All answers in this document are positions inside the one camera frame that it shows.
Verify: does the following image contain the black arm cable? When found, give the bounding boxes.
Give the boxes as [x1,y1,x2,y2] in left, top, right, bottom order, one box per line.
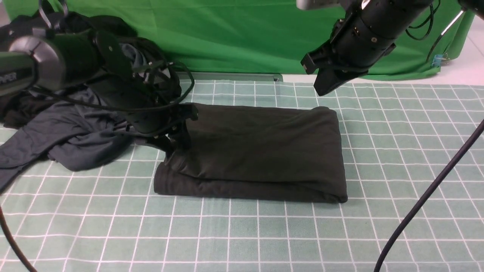
[374,0,484,272]
[0,0,195,272]

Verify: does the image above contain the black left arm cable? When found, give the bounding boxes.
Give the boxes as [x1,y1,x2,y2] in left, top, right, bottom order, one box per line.
[0,0,195,272]

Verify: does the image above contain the blue binder clip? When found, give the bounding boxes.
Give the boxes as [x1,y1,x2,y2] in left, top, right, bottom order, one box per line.
[431,54,450,67]

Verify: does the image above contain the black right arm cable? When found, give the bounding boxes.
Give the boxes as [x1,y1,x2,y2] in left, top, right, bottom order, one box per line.
[374,0,484,272]

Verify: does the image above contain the green checkered tablecloth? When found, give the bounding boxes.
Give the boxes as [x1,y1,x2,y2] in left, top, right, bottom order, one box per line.
[1,80,484,272]

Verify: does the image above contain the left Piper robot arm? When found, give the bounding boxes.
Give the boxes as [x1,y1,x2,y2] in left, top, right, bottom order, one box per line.
[1,29,198,153]

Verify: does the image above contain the black crumpled garment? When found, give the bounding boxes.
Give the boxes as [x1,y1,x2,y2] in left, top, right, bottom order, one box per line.
[0,12,182,129]

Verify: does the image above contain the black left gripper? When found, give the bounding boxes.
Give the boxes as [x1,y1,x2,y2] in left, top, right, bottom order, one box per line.
[87,75,198,155]

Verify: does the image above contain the slate blue crumpled garment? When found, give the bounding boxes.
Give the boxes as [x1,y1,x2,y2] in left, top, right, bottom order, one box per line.
[0,42,167,193]

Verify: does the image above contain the dark gray long-sleeve top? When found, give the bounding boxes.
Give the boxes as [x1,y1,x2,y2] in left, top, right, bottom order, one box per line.
[153,103,349,203]

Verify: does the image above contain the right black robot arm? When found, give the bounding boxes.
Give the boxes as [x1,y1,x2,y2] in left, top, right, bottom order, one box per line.
[297,0,434,96]

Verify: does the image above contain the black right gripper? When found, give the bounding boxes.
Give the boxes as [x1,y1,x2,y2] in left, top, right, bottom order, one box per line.
[301,2,396,96]

